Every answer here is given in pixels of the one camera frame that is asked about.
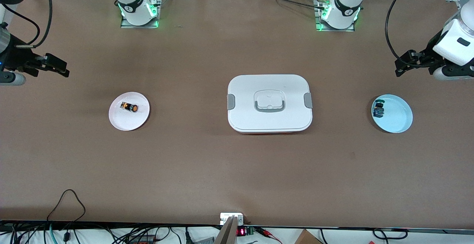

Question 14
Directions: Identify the brown cardboard box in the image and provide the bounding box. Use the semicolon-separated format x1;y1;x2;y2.
294;229;323;244

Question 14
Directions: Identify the green push-button switch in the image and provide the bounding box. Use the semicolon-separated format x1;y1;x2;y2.
373;99;386;119

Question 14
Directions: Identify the black looped thin cable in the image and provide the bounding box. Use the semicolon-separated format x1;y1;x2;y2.
47;189;86;222

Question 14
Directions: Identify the red wire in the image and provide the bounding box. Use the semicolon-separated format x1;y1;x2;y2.
256;228;282;244

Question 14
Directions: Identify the white lidded container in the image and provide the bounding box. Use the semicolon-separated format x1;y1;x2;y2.
227;74;313;134

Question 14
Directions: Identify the small white box device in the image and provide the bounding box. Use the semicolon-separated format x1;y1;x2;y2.
220;213;244;225

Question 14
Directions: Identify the grey flat bar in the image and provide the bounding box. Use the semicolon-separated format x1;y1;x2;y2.
214;215;239;244

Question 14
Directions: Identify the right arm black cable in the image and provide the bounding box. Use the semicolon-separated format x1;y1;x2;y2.
0;0;52;48

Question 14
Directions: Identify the black coiled cable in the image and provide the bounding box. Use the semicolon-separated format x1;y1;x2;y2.
372;228;408;240

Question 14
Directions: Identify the black and red power strip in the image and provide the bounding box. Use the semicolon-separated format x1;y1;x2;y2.
128;235;156;244

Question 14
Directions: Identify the pink round plate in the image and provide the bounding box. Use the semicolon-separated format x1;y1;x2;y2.
109;92;150;131

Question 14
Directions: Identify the light blue round plate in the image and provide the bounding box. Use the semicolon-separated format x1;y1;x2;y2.
371;94;413;134

